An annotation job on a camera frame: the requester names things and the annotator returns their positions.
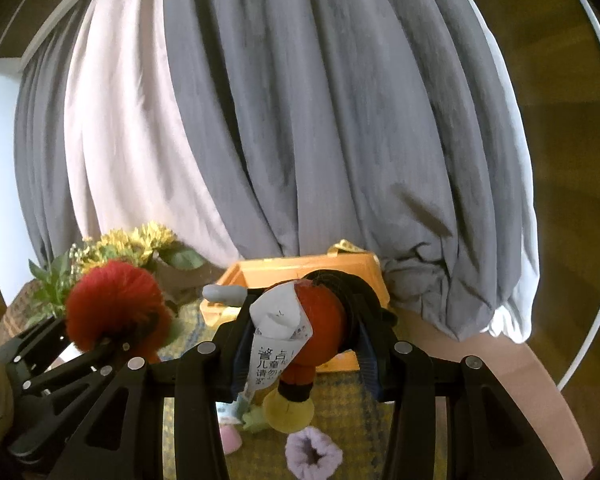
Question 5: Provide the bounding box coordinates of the sunflower bouquet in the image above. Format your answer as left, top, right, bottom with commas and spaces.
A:
69, 222, 206, 278

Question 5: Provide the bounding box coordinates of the red fluffy pompom toy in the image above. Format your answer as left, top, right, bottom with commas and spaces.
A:
65, 260, 174, 364

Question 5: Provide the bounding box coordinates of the white sheer curtain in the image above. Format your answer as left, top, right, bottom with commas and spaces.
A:
64, 0, 239, 268

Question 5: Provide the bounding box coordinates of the green leafy plant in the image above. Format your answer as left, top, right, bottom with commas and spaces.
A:
29, 249, 81, 318

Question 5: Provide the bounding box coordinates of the pink soft toy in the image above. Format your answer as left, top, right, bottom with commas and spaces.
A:
220, 425, 242, 455

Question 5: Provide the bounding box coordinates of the orange plastic crate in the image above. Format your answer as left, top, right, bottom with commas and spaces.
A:
200, 240, 390, 373

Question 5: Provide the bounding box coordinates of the yellow blue plaid mat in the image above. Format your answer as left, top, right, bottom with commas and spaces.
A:
158, 300, 393, 479

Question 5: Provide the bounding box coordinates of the mickey mouse plush toy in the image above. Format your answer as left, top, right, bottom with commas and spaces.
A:
204, 269, 381, 434

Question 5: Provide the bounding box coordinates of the lilac scrunchie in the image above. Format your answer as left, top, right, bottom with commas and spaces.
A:
285, 426, 343, 480

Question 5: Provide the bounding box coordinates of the grey curtain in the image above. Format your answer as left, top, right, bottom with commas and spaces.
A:
15, 0, 540, 342

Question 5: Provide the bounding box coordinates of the green soft toy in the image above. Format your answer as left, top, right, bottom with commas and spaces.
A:
242, 405, 271, 434

